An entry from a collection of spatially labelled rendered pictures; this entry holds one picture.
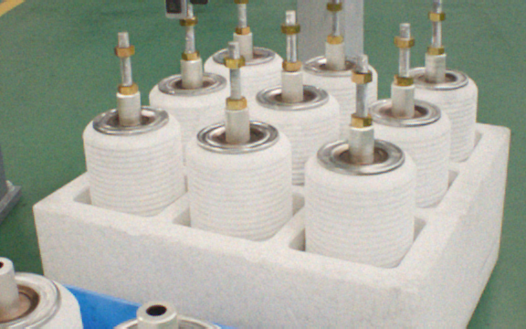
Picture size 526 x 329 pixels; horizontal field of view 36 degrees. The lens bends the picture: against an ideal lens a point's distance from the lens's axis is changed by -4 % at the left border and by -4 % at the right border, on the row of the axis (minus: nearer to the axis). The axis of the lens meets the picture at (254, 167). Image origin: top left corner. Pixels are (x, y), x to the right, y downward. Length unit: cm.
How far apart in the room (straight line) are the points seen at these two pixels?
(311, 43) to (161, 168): 39
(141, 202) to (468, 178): 33
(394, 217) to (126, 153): 25
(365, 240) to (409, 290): 6
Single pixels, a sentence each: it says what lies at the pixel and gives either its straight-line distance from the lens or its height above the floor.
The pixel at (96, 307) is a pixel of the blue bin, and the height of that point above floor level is 11.
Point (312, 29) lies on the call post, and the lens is 111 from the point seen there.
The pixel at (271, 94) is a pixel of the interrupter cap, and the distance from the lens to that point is 86.
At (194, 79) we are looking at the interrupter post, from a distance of 89.
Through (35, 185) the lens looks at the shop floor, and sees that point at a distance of 133.
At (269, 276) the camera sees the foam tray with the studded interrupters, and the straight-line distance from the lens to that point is 70.
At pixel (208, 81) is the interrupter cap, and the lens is 91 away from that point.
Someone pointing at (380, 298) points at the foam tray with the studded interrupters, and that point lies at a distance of 67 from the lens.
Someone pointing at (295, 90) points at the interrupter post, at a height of 26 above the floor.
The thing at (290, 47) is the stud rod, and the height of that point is 31.
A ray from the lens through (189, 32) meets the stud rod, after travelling 89.
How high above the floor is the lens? 53
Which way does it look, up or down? 24 degrees down
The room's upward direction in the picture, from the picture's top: 2 degrees counter-clockwise
